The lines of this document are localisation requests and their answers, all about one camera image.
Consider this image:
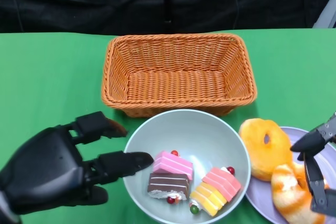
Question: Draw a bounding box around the green tablecloth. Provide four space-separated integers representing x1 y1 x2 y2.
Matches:
0 28 336 224

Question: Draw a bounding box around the lilac plate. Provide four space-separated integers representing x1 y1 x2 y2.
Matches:
244 126 336 224

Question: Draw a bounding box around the pale grey ceramic bowl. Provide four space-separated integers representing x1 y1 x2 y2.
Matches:
122 109 252 224

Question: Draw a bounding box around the orange white striped ring bread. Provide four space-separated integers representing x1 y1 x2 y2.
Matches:
270 163 328 224

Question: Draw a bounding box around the yellow pink layered cake slice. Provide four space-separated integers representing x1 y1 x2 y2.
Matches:
189 166 242 217

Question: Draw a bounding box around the brown chocolate cake slice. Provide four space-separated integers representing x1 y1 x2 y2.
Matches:
146 173 190 205

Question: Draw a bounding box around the orange wicker basket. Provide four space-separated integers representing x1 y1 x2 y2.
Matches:
101 34 257 118

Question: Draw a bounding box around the white metal frame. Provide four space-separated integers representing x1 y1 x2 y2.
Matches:
312 0 336 29

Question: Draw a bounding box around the plain yellow ring bread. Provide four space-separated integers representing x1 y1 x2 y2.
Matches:
238 118 300 182

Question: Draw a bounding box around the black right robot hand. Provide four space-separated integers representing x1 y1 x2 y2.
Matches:
290 112 336 214

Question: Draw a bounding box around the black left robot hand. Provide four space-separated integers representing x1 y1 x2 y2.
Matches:
0 111 155 224

